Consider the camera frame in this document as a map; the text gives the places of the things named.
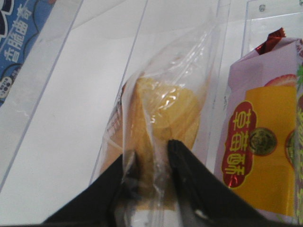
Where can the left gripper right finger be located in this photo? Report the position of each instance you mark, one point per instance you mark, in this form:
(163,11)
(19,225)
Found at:
(202,198)

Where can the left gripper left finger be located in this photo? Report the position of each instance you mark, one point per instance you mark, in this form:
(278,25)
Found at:
(105,200)

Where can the bread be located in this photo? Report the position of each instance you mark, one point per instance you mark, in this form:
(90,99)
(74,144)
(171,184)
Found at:
(170,98)

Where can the pink strawberry snack bag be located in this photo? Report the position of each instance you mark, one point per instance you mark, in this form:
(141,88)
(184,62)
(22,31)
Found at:
(255,156)

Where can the left clear acrylic shelf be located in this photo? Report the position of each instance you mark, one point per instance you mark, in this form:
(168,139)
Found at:
(55,146)

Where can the blue cookie box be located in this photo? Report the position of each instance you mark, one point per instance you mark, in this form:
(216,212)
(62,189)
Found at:
(21,21)

